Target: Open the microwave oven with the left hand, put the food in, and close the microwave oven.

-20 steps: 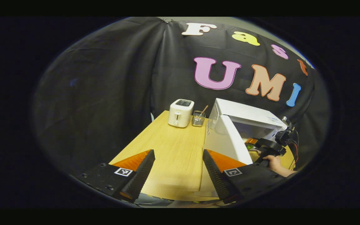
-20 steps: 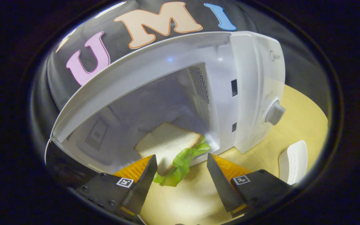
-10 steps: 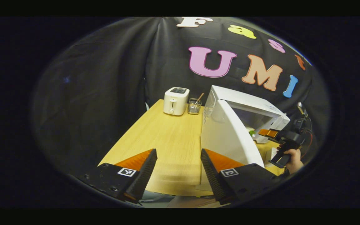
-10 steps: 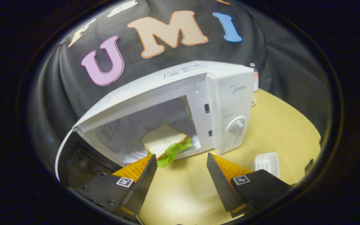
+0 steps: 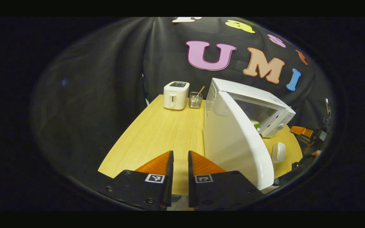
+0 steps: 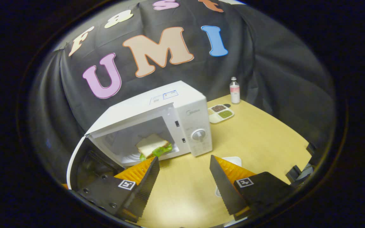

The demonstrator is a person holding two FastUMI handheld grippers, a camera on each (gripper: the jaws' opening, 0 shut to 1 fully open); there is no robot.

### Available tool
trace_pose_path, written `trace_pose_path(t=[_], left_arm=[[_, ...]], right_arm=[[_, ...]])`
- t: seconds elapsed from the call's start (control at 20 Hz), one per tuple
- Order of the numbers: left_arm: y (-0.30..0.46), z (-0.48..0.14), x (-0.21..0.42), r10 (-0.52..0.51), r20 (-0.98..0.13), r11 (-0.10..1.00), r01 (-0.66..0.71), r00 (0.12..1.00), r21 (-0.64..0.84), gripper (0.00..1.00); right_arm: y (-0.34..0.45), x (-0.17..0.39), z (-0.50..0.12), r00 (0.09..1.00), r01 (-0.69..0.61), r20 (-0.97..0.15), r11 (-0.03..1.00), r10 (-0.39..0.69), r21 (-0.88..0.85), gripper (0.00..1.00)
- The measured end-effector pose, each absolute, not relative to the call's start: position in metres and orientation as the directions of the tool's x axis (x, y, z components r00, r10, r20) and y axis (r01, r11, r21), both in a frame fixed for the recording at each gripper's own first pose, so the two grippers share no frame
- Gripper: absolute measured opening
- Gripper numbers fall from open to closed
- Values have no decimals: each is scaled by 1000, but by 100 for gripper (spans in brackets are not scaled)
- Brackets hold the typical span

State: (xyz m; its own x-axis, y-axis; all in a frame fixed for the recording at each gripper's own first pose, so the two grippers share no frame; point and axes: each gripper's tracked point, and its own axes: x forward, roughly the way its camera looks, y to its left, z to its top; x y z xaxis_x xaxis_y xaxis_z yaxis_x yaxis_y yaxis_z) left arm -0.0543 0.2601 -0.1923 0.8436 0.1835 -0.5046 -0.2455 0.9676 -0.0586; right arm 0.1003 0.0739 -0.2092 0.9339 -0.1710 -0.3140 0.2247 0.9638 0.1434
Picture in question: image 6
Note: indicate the black chair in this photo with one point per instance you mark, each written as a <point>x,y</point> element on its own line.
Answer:
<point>293,174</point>

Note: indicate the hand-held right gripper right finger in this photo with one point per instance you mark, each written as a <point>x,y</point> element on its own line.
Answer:
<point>223,186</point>

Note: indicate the white rectangular plate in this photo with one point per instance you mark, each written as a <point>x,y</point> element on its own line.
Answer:
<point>234,161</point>

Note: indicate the black backdrop cloth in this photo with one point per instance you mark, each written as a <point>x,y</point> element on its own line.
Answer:
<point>280,79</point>

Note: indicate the clear bottle pink label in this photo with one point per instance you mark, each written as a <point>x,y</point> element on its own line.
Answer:
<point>234,95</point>

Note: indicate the white divided tray of beans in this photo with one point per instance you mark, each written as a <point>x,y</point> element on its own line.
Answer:
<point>215,117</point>

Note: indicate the lettuce sandwich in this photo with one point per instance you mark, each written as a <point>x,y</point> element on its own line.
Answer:
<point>150,144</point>

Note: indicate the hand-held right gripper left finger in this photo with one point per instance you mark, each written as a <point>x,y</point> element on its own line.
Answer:
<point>146,186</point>

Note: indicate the white microwave oven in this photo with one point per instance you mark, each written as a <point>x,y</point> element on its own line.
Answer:
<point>188,104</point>

